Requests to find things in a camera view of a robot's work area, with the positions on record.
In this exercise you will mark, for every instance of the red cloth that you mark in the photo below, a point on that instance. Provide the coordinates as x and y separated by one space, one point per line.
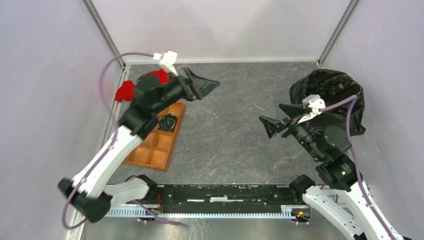
126 92

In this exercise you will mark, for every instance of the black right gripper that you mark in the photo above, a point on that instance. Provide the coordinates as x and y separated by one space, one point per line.
271 126

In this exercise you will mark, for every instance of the rolled dark bag in tray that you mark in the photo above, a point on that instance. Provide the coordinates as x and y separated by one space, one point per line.
168 122

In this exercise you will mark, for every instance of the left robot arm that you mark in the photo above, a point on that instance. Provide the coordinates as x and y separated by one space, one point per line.
89 191

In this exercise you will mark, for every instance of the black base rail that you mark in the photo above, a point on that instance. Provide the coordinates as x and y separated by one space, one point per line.
222 199

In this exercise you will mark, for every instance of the black plastic trash bag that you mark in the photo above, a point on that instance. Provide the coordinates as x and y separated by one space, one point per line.
332 86

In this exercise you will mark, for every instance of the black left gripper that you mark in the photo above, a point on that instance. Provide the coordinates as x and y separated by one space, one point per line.
196 87

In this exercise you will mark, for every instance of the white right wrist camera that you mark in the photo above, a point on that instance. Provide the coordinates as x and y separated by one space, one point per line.
312 105

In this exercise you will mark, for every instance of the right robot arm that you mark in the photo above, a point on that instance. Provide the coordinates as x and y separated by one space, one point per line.
363 220

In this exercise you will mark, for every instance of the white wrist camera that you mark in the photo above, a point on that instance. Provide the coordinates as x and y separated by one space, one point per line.
312 105
167 61

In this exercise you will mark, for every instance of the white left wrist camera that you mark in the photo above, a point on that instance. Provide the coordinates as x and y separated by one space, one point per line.
167 61

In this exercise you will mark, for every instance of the wooden compartment tray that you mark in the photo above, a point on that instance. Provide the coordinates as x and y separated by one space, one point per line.
156 150

